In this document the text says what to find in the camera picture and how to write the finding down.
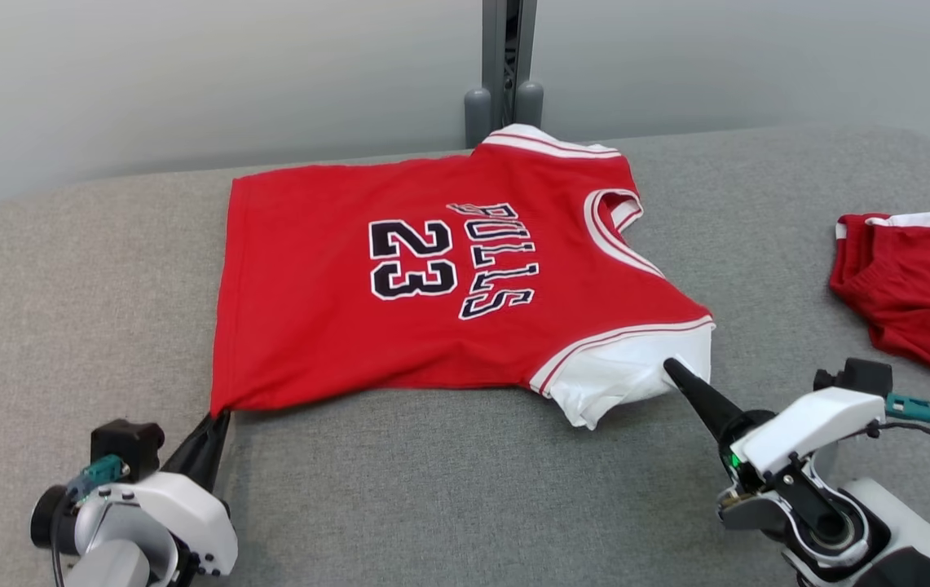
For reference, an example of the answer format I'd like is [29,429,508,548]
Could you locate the teal left camera connector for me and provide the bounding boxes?
[65,454,127,500]

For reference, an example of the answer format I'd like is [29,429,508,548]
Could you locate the red Bulls jersey white sleeves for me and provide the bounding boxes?
[209,123,716,431]

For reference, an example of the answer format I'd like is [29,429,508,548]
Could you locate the red Bulls 23 shorts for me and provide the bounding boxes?
[829,211,930,399]

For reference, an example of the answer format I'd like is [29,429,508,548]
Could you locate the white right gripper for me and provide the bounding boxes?
[663,357,888,536]

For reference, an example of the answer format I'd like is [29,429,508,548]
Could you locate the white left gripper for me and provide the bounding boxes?
[109,410,240,575]

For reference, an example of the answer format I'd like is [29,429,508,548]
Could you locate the teal right camera connector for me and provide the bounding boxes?
[885,393,930,430]

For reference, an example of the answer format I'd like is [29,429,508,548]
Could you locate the teal camera connector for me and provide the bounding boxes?
[885,393,930,430]
[65,454,127,500]

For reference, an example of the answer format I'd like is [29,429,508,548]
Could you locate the grey metal post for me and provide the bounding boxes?
[463,0,546,150]

